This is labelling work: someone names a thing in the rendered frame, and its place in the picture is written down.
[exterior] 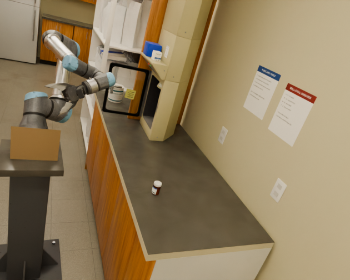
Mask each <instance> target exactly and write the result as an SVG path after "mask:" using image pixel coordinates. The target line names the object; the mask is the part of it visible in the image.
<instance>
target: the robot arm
mask: <svg viewBox="0 0 350 280"><path fill-rule="evenodd" d="M42 43H43V44H44V46H45V47H46V48H48V49H50V50H51V51H52V52H53V53H54V54H55V58H56V59H57V65H56V72H55V77H54V83H53V84H47V85H45V87H48V88H53V91H52V96H50V97H49V98H48V94H46V93H44V92H29V93H27V94H26V95H25V98H24V107H23V118H22V120H21V122H20V124H19V127H27V128H40V129H48V126H47V122H46V119H48V120H52V121H55V122H59V123H64V122H66V121H68V120H69V119H70V117H71V115H72V108H73V107H74V106H75V105H76V104H77V102H78V100H79V99H81V98H84V97H85V95H89V94H94V93H96V92H98V91H101V90H103V89H106V88H110V87H111V86H113V85H115V83H116V80H115V77H114V75H113V74H112V73H111V72H108V73H103V72H101V71H99V70H98V69H97V68H96V67H93V66H90V65H88V64H87V63H85V62H83V61H81V60H80V59H78V56H79V54H80V47H79V44H78V43H77V42H75V41H74V40H72V39H70V38H68V37H66V36H65V35H63V34H61V33H60V32H58V31H55V30H47V31H45V32H44V33H43V34H42ZM71 72H73V73H75V74H77V75H79V76H81V77H83V78H85V79H87V80H85V81H83V82H82V84H80V85H79V86H75V85H71V84H69V79H70V74H71ZM69 101H71V102H69Z"/></svg>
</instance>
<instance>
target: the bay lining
mask: <svg viewBox="0 0 350 280"><path fill-rule="evenodd" d="M159 82H160V81H159V80H158V79H157V78H156V77H155V76H154V75H152V77H151V82H150V85H149V89H148V94H147V98H146V102H145V106H144V110H143V116H150V117H154V115H155V112H156V108H157V103H158V99H159V95H160V92H161V89H159V88H158V87H157V85H158V83H159Z"/></svg>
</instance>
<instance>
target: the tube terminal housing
mask: <svg viewBox="0 0 350 280"><path fill-rule="evenodd" d="M200 42H201V40H196V39H188V38H183V37H179V36H176V35H174V34H173V33H171V32H169V31H167V30H165V29H163V28H162V29H161V33H160V37H159V41H158V44H159V45H161V46H162V50H161V52H162V56H161V61H163V62H164V63H165V64H166V65H167V66H168V70H167V74H166V78H165V80H161V79H160V78H159V77H158V76H157V75H156V74H155V73H154V72H153V71H152V75H154V76H155V77H156V78H157V79H158V80H159V81H160V83H161V84H162V88H161V92H160V95H159V99H158V108H157V112H155V115H154V119H153V123H152V127H151V129H150V128H149V126H148V125H147V123H146V122H145V120H144V118H143V114H142V117H141V118H140V124H141V126H142V128H143V129H144V131H145V133H146V135H147V137H148V138H149V140H150V141H164V140H166V139H167V138H169V137H170V136H172V135H173V134H174V130H175V127H176V124H177V121H178V117H179V113H180V111H181V107H182V103H183V100H184V97H185V93H186V90H187V87H188V83H189V79H190V76H191V73H192V69H193V66H194V62H195V60H196V56H197V52H198V49H199V45H200ZM167 45H168V46H169V51H168V55H167V58H166V57H164V53H165V50H166V46H167ZM151 77H152V76H151Z"/></svg>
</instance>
